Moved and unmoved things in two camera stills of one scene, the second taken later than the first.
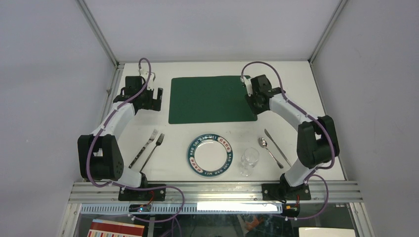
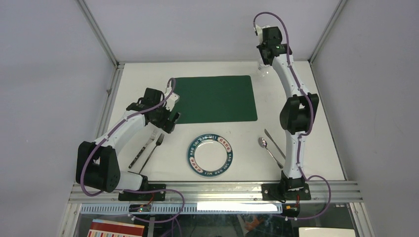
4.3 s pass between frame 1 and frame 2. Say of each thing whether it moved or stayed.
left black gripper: moved
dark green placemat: stayed
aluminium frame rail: stayed
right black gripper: moved
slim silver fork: stayed
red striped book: stayed
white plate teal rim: stayed
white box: stayed
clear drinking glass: moved
